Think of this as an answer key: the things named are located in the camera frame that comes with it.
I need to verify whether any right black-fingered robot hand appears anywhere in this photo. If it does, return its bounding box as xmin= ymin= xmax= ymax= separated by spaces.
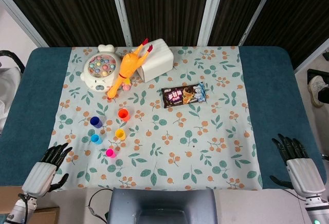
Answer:
xmin=269 ymin=133 xmax=326 ymax=199

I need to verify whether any left black-fingered robot hand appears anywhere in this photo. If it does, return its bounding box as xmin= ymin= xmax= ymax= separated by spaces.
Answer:
xmin=22 ymin=143 xmax=73 ymax=198

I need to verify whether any dark blue plastic cup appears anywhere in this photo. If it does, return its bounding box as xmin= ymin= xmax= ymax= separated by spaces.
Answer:
xmin=89 ymin=116 xmax=103 ymax=129

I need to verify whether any cardboard box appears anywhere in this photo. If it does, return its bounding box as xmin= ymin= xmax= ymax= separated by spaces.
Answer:
xmin=0 ymin=207 xmax=60 ymax=224

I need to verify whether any teal table cover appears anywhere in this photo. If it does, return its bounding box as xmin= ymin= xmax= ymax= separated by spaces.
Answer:
xmin=0 ymin=46 xmax=299 ymax=190

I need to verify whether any white sneaker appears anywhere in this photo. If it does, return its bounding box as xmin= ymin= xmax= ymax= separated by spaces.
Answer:
xmin=309 ymin=76 xmax=327 ymax=107

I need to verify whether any orange plastic cup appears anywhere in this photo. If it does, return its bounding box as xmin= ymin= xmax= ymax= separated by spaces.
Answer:
xmin=118 ymin=108 xmax=130 ymax=121

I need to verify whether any white fishing game toy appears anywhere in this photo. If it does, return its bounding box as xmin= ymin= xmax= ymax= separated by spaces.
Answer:
xmin=80 ymin=44 xmax=123 ymax=93

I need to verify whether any floral white tablecloth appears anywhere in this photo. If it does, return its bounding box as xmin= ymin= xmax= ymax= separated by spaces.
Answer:
xmin=51 ymin=46 xmax=263 ymax=191

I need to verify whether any orange rubber chicken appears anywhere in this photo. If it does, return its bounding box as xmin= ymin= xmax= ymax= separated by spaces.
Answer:
xmin=106 ymin=38 xmax=154 ymax=100

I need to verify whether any dark snack package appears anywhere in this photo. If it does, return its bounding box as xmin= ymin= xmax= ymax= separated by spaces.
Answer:
xmin=161 ymin=81 xmax=208 ymax=108

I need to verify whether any white rounded box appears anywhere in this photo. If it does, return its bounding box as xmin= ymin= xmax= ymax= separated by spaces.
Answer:
xmin=133 ymin=38 xmax=175 ymax=83

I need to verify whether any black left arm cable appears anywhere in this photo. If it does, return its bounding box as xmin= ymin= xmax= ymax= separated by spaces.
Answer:
xmin=17 ymin=193 xmax=29 ymax=224

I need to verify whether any black torso cable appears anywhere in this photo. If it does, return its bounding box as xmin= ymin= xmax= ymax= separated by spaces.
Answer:
xmin=87 ymin=188 xmax=114 ymax=224

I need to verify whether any white metal partition post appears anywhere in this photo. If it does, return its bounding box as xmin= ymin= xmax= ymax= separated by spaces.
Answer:
xmin=237 ymin=0 xmax=280 ymax=47
xmin=0 ymin=0 xmax=49 ymax=47
xmin=197 ymin=0 xmax=227 ymax=47
xmin=109 ymin=0 xmax=133 ymax=47

